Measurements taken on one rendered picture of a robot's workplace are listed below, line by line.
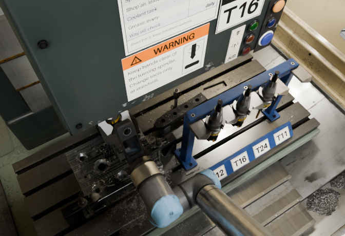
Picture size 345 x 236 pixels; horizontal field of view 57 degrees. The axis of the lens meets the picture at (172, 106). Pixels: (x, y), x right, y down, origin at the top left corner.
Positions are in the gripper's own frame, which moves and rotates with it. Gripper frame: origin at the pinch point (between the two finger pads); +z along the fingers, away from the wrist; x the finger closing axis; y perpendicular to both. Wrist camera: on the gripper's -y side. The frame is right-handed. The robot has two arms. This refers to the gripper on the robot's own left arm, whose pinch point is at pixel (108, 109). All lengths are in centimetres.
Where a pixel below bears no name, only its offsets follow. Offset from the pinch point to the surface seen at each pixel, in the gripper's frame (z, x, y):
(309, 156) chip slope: -34, 77, 56
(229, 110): -14.2, 35.1, 9.5
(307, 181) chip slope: -42, 70, 59
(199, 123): -13.3, 24.1, 9.5
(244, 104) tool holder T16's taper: -16.6, 38.3, 5.5
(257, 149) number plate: -23, 49, 37
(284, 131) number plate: -23, 63, 36
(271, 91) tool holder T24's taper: -17, 50, 6
